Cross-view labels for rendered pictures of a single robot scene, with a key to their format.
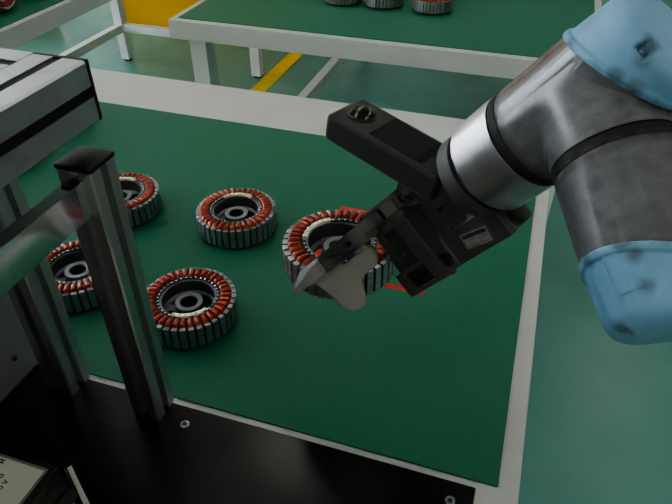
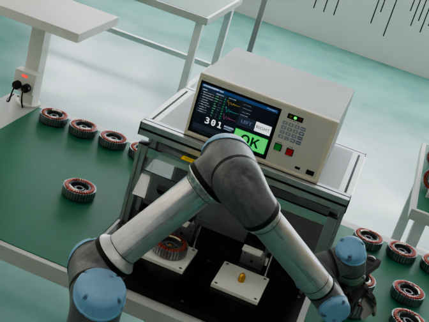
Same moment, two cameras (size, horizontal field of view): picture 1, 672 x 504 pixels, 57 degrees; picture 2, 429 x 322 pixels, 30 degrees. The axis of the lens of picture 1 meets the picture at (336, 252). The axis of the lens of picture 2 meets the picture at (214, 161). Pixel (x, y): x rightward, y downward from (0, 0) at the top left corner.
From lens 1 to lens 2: 208 cm
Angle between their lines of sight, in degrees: 70
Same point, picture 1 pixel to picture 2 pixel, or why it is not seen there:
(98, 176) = (329, 218)
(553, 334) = not seen: outside the picture
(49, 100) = (334, 198)
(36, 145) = (324, 202)
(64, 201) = (320, 215)
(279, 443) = (295, 313)
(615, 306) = not seen: hidden behind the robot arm
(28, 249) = (306, 213)
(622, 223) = not seen: hidden behind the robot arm
